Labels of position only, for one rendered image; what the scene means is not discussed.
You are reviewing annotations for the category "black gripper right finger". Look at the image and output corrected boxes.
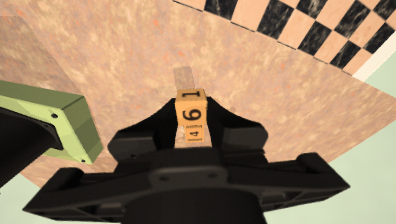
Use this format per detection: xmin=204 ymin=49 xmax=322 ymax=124
xmin=206 ymin=96 xmax=270 ymax=168

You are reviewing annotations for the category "orange cube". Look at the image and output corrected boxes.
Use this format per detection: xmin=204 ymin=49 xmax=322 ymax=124
xmin=175 ymin=89 xmax=207 ymax=126
xmin=186 ymin=125 xmax=202 ymax=139

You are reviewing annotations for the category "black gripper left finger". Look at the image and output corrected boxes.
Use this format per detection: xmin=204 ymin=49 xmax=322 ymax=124
xmin=107 ymin=98 xmax=178 ymax=177

